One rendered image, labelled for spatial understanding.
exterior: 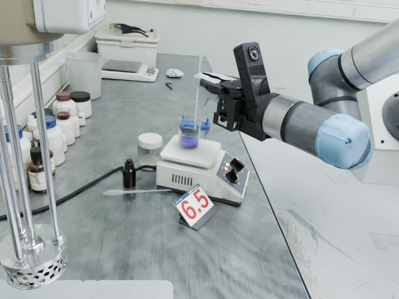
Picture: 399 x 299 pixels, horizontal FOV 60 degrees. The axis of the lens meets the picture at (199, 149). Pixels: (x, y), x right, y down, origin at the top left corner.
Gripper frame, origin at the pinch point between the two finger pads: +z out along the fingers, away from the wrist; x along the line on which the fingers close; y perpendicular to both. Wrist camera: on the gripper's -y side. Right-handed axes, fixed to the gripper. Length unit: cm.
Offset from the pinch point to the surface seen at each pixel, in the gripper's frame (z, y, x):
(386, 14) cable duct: 39, -7, 178
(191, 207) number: -10.9, 23.8, -9.4
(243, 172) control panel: -8.5, 22.5, 8.7
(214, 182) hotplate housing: -9.7, 20.9, -2.1
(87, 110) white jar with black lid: 47, 23, -5
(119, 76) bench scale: 80, 23, 25
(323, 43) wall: 61, 12, 155
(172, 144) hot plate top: 3.8, 17.1, -3.6
